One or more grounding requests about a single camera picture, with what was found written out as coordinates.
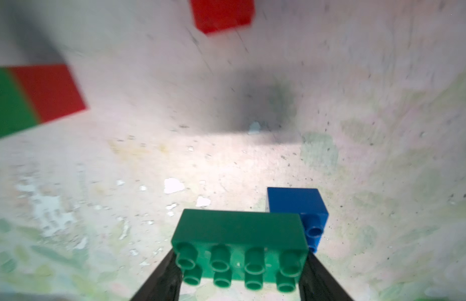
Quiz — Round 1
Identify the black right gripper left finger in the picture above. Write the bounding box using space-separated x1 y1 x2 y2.
130 250 183 301

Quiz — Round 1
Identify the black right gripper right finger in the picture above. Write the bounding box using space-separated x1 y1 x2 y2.
298 253 353 301

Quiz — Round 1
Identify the green long lego brick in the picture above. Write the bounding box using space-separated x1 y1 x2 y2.
171 209 309 293

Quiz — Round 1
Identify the blue small lego brick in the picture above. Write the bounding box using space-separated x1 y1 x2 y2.
267 187 329 253

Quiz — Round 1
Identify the red lego brick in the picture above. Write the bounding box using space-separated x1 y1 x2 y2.
9 64 87 124
189 0 256 35

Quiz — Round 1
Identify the green square lego brick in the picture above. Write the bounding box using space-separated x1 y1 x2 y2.
0 67 39 138

